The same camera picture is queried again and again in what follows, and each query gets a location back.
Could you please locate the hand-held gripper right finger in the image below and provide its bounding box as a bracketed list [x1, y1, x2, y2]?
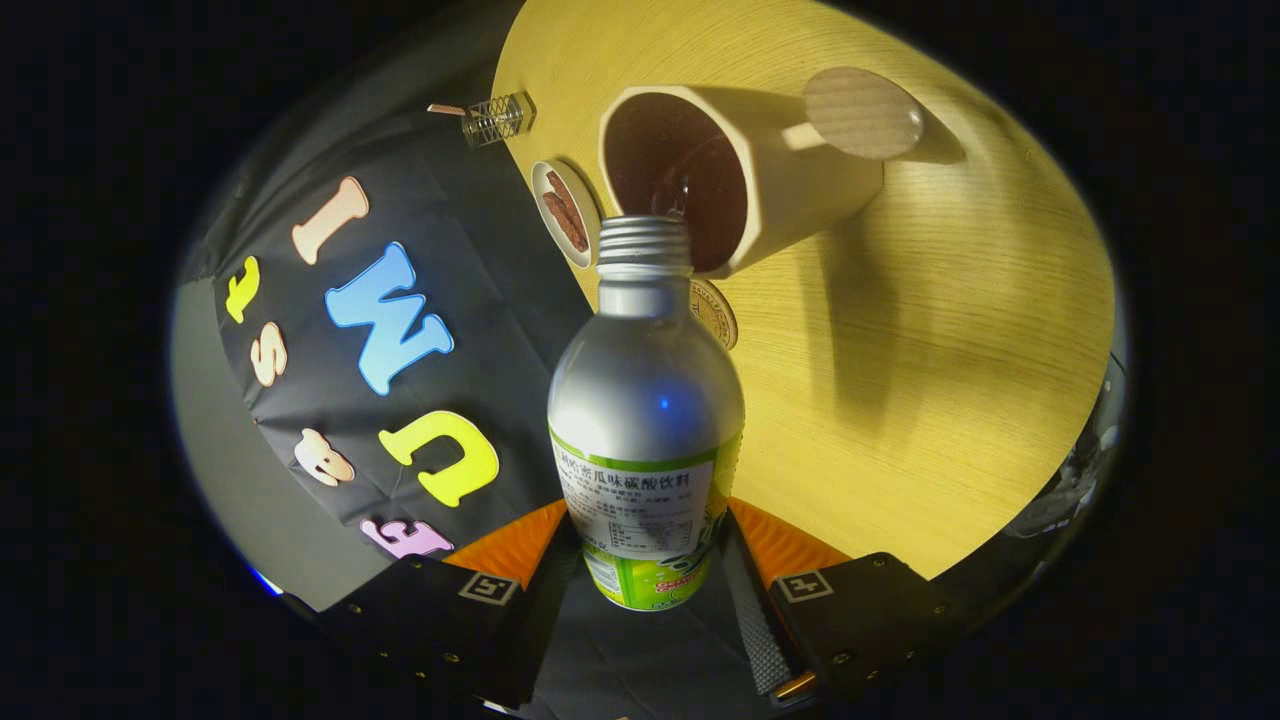
[715, 497, 986, 711]

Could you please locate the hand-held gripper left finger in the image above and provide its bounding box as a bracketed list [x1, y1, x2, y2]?
[320, 498, 583, 706]

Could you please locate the silver green juice bottle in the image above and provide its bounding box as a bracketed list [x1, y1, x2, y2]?
[547, 214, 746, 612]

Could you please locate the round cork coaster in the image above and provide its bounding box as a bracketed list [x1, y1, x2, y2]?
[690, 278, 739, 351]

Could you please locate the cream cup with wooden handle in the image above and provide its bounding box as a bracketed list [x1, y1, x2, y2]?
[598, 66, 926, 279]

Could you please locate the wooden table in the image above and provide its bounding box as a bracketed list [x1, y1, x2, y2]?
[492, 0, 1118, 581]

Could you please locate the brown sausage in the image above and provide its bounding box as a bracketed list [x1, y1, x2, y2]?
[541, 190, 589, 253]
[547, 170, 591, 241]

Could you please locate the white oval plate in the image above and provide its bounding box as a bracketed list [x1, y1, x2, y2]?
[530, 159, 604, 271]

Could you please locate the wire mesh holder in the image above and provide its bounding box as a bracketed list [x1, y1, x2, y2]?
[461, 91, 538, 149]

